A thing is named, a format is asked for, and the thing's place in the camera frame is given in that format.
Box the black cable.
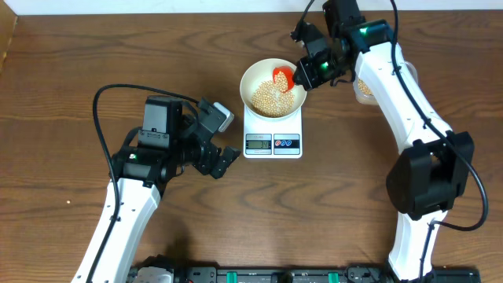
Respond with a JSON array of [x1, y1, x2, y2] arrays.
[[84, 83, 201, 283], [292, 0, 490, 283]]

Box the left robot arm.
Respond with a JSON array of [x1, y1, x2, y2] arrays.
[[73, 96, 240, 282]]

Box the cardboard box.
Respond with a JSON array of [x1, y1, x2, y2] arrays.
[[0, 0, 18, 70]]

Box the soybeans in scoop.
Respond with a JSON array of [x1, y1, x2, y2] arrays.
[[274, 72, 289, 93]]

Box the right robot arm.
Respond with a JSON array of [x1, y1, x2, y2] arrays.
[[291, 1, 475, 282]]

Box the white digital kitchen scale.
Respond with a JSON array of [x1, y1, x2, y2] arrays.
[[243, 106, 303, 159]]

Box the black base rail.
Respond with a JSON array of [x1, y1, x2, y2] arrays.
[[127, 254, 481, 283]]

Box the soybeans in bowl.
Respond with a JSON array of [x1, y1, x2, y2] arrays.
[[251, 80, 294, 118]]

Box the white ceramic bowl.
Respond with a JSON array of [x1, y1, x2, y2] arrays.
[[240, 58, 307, 120]]

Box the clear plastic container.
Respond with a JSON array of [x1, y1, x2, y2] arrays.
[[353, 61, 419, 105]]

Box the soybeans in container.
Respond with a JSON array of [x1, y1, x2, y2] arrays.
[[358, 79, 373, 96]]

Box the right black cable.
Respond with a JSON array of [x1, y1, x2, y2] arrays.
[[292, 0, 490, 283]]

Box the red plastic measuring scoop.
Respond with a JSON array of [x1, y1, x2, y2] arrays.
[[273, 66, 295, 93]]

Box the left black cable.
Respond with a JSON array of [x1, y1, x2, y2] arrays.
[[84, 83, 201, 283]]

